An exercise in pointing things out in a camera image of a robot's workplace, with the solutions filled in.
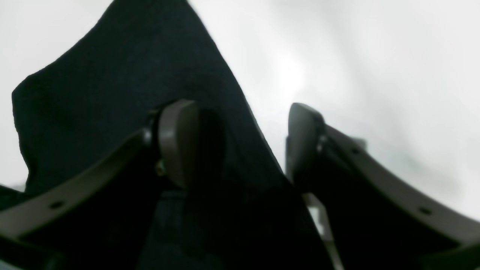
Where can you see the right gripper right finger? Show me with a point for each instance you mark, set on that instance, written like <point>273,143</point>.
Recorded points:
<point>376,221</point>

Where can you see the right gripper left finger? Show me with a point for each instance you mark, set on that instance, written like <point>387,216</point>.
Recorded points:
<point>99,219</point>

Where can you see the black T-shirt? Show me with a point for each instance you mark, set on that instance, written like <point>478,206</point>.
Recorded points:
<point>238,213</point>

